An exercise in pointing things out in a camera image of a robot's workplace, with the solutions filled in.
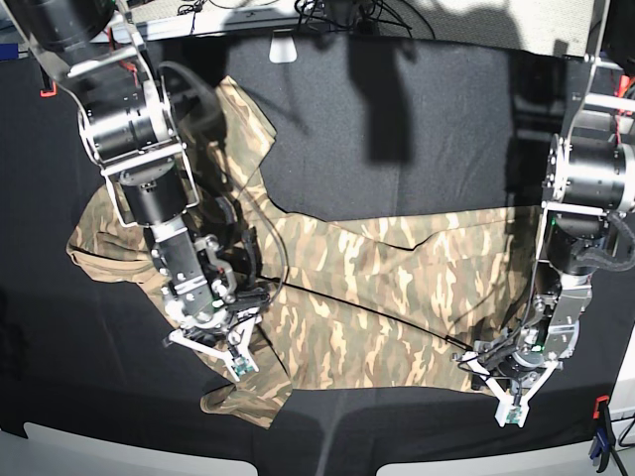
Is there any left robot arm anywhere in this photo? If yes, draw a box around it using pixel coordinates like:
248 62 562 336
457 1 634 410

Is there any red black clamp left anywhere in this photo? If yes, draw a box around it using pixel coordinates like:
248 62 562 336
39 74 58 98

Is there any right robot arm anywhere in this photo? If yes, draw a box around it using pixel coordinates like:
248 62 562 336
3 1 269 378

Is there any camouflage t-shirt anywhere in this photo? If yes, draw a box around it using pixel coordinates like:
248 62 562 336
66 74 547 430

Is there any black cable bundle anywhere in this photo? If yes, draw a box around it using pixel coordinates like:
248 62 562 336
293 0 416 37

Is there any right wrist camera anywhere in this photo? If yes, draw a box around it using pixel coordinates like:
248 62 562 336
227 352 259 382

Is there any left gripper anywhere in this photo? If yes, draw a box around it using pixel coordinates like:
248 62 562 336
451 285 592 405

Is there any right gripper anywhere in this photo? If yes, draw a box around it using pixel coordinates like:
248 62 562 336
158 235 270 366

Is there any black table cloth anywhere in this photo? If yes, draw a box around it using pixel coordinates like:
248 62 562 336
1 35 634 475

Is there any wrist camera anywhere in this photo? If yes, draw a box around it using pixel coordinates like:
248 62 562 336
495 401 529 427
227 352 259 382

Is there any blue orange clamp bottom right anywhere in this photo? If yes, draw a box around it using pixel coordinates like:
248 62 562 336
589 395 615 474

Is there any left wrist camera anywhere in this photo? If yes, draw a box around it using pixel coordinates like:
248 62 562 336
495 401 529 427

